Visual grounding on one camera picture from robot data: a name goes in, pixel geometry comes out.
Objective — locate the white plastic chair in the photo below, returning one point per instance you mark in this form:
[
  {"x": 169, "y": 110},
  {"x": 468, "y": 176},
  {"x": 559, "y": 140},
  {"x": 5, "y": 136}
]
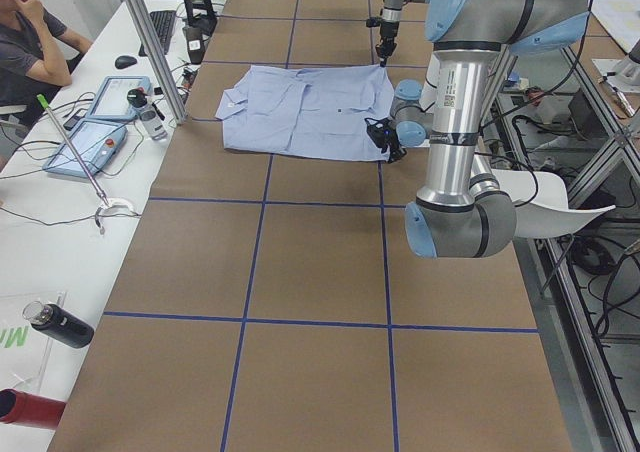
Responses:
[{"x": 543, "y": 210}]

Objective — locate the metal rod green tip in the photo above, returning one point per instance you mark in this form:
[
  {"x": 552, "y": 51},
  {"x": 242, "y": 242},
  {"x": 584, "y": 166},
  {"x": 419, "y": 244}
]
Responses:
[{"x": 98, "y": 189}]

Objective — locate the grey aluminium post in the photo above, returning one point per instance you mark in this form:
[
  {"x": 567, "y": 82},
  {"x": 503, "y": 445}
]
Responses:
[{"x": 154, "y": 50}]

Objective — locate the lower teach pendant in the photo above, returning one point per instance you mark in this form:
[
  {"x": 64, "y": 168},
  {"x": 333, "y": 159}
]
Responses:
[{"x": 96, "y": 141}]

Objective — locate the blue striped button shirt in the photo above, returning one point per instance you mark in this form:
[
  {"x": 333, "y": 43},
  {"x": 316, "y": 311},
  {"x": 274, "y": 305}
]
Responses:
[{"x": 311, "y": 112}]

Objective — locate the teach pendant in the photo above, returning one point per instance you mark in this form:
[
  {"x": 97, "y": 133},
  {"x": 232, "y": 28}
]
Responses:
[
  {"x": 96, "y": 141},
  {"x": 111, "y": 103}
]

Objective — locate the black box with label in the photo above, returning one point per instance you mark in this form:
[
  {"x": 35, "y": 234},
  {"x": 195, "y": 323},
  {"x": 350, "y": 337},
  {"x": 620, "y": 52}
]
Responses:
[{"x": 195, "y": 44}]

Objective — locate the seated person grey shirt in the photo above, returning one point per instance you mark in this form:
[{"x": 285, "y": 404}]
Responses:
[{"x": 38, "y": 55}]

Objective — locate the black keyboard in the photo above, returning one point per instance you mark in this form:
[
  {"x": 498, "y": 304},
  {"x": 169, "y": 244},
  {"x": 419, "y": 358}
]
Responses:
[{"x": 163, "y": 22}]

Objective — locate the white paper green print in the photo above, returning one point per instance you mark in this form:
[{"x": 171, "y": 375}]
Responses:
[{"x": 24, "y": 351}]

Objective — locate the upper teach pendant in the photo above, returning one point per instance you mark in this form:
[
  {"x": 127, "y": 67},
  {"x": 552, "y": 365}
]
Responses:
[{"x": 111, "y": 103}]

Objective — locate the black thermos bottle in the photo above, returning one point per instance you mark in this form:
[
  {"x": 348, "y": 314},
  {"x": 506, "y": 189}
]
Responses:
[{"x": 57, "y": 323}]

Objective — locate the clear water bottle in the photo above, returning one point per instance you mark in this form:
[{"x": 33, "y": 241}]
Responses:
[{"x": 147, "y": 114}]

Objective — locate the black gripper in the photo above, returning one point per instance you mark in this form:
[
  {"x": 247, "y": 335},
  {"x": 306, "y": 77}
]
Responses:
[
  {"x": 387, "y": 37},
  {"x": 392, "y": 145}
]

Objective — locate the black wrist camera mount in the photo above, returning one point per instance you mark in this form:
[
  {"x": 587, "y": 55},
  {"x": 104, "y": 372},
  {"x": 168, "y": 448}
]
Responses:
[{"x": 373, "y": 22}]

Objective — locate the black phone on desk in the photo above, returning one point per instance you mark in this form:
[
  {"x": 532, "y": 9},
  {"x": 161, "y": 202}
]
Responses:
[{"x": 71, "y": 122}]

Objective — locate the black computer mouse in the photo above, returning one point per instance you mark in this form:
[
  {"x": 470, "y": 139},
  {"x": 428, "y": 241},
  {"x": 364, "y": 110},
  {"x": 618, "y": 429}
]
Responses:
[{"x": 124, "y": 61}]

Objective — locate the red bottle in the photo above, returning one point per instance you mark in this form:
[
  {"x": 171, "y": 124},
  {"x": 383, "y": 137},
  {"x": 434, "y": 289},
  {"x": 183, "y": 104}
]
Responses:
[{"x": 29, "y": 410}]

